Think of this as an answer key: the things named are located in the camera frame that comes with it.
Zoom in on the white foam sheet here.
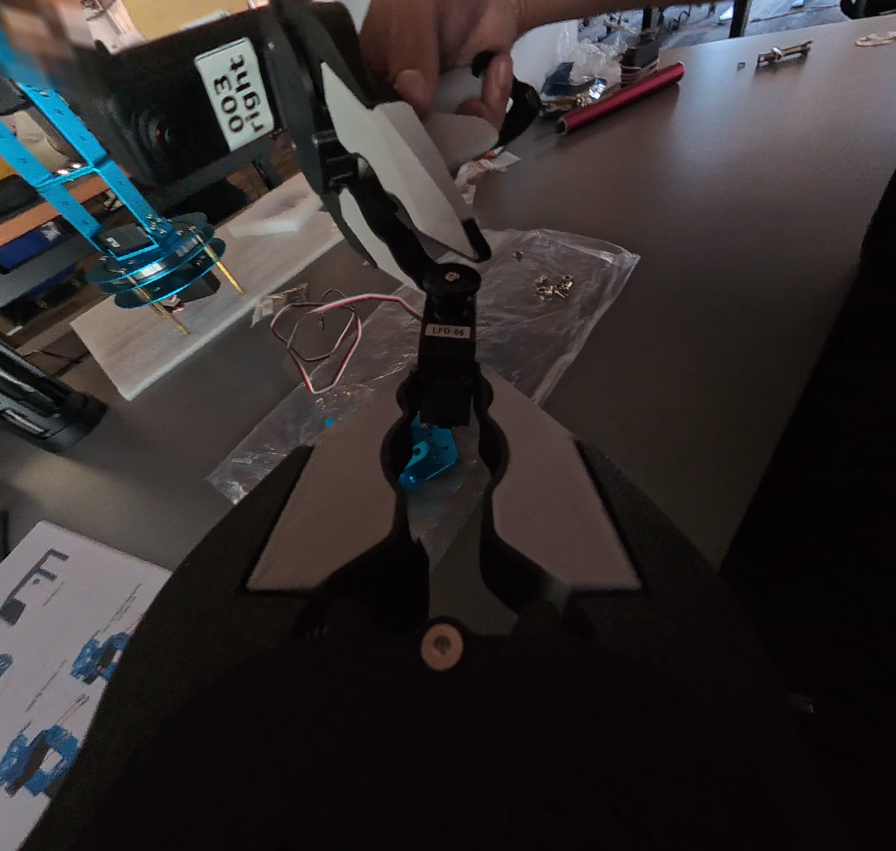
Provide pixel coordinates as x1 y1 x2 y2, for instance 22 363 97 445
70 172 400 402

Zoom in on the red cylinder roll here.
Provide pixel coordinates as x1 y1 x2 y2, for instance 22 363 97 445
556 62 687 137

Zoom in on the large clear plastic bag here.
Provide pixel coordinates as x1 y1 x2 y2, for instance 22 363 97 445
205 227 641 565

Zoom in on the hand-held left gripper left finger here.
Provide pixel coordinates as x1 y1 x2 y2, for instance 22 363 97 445
245 368 429 596

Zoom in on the blue metal bracket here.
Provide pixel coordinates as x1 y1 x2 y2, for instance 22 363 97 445
398 413 462 494

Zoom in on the pile of small parts bags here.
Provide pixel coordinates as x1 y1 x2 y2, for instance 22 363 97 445
251 281 310 323

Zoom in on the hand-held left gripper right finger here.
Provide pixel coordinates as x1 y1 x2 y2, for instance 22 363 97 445
476 368 644 621

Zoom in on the dark grey desk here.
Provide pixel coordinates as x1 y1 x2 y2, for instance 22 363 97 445
0 14 896 656

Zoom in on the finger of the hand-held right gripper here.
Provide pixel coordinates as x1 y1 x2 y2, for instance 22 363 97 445
339 175 452 292
321 63 493 264

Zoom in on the crumpled clear plastic wrap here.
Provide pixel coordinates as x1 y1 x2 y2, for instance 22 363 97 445
549 18 620 68

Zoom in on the printed instruction sheet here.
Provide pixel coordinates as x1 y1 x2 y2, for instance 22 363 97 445
0 521 174 841

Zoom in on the blue toy robot arm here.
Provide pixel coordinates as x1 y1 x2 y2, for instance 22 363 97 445
0 77 246 337

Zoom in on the person's right hand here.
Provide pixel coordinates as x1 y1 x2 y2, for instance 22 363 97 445
358 0 536 126

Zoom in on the white foam cutout block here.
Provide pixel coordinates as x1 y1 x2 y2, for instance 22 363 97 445
227 179 333 239

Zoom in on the clear packet of dark parts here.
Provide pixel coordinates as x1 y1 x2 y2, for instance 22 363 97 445
540 60 611 109

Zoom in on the small silver tool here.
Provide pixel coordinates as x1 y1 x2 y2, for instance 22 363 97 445
755 39 815 73

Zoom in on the black ribbed cylinder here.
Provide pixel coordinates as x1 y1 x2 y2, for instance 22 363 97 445
0 343 107 454

